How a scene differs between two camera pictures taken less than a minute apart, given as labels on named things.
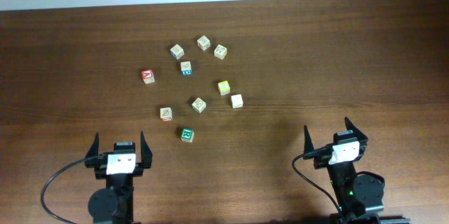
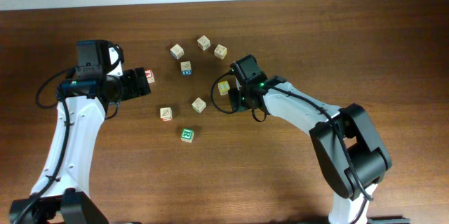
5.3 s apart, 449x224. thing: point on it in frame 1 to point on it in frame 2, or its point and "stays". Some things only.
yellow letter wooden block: [224, 88] stays
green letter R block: [187, 135] stays
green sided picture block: [198, 105] stays
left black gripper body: [101, 170] to [133, 84]
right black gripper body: [322, 161] to [240, 99]
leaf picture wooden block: [166, 114] stays
